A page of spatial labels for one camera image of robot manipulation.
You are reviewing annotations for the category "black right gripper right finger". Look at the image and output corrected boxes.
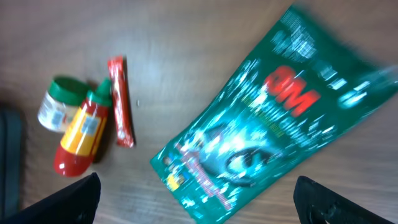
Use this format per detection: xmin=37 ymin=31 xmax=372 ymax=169
xmin=293 ymin=175 xmax=393 ymax=224

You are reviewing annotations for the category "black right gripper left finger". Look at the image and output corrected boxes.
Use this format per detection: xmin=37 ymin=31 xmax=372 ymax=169
xmin=1 ymin=172 xmax=101 ymax=224

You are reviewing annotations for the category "red sauce bottle green cap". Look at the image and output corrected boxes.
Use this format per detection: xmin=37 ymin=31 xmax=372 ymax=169
xmin=53 ymin=78 xmax=112 ymax=177

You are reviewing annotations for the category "red Nescafe coffee stick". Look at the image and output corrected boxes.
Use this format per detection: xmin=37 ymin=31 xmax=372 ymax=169
xmin=108 ymin=55 xmax=134 ymax=148

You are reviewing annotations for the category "small jar green lid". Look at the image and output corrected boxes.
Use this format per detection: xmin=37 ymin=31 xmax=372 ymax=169
xmin=37 ymin=75 xmax=90 ymax=133

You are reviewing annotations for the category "green 3M gloves pack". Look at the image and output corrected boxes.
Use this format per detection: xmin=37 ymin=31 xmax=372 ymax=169
xmin=150 ymin=5 xmax=397 ymax=223

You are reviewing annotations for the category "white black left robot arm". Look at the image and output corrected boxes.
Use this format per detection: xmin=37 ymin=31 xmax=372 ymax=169
xmin=1 ymin=107 xmax=22 ymax=219

